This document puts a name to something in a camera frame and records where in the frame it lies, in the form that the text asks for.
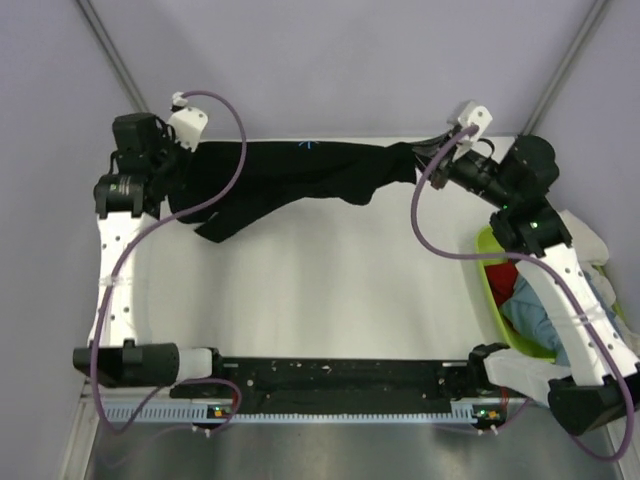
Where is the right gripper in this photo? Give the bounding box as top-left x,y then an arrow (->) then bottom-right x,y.
400,130 -> 515,209

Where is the black t shirt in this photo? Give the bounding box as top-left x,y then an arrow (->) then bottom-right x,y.
180,136 -> 444,243

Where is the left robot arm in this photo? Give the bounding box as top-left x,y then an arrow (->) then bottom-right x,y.
72,107 -> 227,397

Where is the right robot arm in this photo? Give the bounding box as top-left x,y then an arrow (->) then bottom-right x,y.
414,127 -> 639,437

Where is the green plastic bin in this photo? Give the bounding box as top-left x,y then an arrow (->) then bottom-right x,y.
473,224 -> 626,359

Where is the red t shirt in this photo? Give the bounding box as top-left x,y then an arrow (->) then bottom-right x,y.
484,262 -> 519,308

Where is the blue t shirt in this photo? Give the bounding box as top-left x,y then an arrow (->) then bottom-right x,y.
499,275 -> 570,367

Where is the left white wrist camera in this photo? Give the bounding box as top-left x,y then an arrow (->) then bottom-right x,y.
167,92 -> 209,152

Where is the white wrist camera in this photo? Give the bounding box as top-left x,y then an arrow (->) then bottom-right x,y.
447,100 -> 493,153
167,92 -> 209,152

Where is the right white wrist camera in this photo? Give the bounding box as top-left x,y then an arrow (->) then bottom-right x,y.
447,100 -> 493,153

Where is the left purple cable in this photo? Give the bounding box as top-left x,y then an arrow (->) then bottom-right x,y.
88,89 -> 249,436

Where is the purple cable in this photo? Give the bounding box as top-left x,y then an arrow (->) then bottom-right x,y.
410,124 -> 639,461
88,89 -> 249,436

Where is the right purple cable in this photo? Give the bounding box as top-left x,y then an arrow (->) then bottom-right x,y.
410,124 -> 639,461

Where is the left aluminium frame post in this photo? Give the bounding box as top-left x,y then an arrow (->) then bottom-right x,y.
72,0 -> 149,112

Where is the aluminium frame post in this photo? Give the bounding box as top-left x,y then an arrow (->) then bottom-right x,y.
520,0 -> 613,134
72,0 -> 149,112

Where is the right aluminium frame post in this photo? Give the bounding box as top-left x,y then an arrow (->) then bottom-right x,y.
520,0 -> 613,134

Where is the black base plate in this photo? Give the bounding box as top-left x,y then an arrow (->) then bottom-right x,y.
169,356 -> 494,414

